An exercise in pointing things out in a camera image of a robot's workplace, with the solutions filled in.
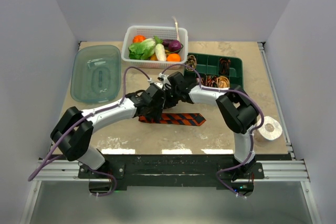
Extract orange navy striped tie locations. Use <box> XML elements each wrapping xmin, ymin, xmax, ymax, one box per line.
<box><xmin>139</xmin><ymin>113</ymin><xmax>206</xmax><ymax>126</ymax></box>

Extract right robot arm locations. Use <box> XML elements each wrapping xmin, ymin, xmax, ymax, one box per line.
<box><xmin>158</xmin><ymin>72</ymin><xmax>261</xmax><ymax>178</ymax></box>

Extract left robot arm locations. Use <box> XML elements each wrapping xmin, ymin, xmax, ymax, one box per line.
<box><xmin>50</xmin><ymin>82</ymin><xmax>165</xmax><ymax>178</ymax></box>

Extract paper tape roll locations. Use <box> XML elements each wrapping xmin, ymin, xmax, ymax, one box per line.
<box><xmin>254</xmin><ymin>116</ymin><xmax>282</xmax><ymax>143</ymax></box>

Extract brown patterned rolled tie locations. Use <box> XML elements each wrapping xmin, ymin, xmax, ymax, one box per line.
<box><xmin>185</xmin><ymin>55</ymin><xmax>197</xmax><ymax>71</ymax></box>

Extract orange fruit front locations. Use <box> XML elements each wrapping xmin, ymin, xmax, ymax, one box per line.
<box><xmin>166</xmin><ymin>54</ymin><xmax>181</xmax><ymax>62</ymax></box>

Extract red patterned rolled tie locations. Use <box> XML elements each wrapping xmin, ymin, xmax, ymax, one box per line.
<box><xmin>202</xmin><ymin>75</ymin><xmax>218</xmax><ymax>88</ymax></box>

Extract green compartment tray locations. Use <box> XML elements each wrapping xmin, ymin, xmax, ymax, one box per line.
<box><xmin>184</xmin><ymin>53</ymin><xmax>244</xmax><ymax>88</ymax></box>

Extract gold rolled tie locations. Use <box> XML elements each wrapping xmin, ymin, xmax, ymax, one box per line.
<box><xmin>217</xmin><ymin>76</ymin><xmax>230</xmax><ymax>88</ymax></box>

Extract white radish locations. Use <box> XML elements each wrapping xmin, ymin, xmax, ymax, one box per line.
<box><xmin>155</xmin><ymin>44</ymin><xmax>166</xmax><ymax>61</ymax></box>

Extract purple onion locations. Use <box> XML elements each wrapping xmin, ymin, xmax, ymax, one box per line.
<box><xmin>168</xmin><ymin>40</ymin><xmax>182</xmax><ymax>52</ymax></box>

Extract garlic stalk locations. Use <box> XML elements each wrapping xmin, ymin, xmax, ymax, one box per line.
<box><xmin>172</xmin><ymin>16</ymin><xmax>180</xmax><ymax>41</ymax></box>

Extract black orange rolled tie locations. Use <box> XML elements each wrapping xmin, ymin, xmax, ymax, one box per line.
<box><xmin>218</xmin><ymin>58</ymin><xmax>231</xmax><ymax>76</ymax></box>

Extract green lettuce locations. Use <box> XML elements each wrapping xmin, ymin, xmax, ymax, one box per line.
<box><xmin>128</xmin><ymin>38</ymin><xmax>156</xmax><ymax>60</ymax></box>

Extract clear teal plastic container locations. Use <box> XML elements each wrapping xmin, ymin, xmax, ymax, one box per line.
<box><xmin>70</xmin><ymin>45</ymin><xmax>121</xmax><ymax>104</ymax></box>

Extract orange pepper back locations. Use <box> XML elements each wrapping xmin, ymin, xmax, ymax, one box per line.
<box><xmin>133</xmin><ymin>35</ymin><xmax>146</xmax><ymax>43</ymax></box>

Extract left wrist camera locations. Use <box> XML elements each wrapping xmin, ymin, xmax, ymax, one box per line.
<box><xmin>148</xmin><ymin>78</ymin><xmax>164</xmax><ymax>89</ymax></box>

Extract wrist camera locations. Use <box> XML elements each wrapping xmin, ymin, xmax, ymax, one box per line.
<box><xmin>158</xmin><ymin>73</ymin><xmax>171</xmax><ymax>90</ymax></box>
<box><xmin>148</xmin><ymin>78</ymin><xmax>164</xmax><ymax>89</ymax></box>

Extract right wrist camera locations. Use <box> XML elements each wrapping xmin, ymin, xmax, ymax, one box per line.
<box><xmin>158</xmin><ymin>73</ymin><xmax>171</xmax><ymax>90</ymax></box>

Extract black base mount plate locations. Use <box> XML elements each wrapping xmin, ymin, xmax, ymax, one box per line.
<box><xmin>78</xmin><ymin>154</ymin><xmax>265</xmax><ymax>193</ymax></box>

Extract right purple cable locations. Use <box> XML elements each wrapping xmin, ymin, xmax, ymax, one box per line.
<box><xmin>159</xmin><ymin>63</ymin><xmax>265</xmax><ymax>200</ymax></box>

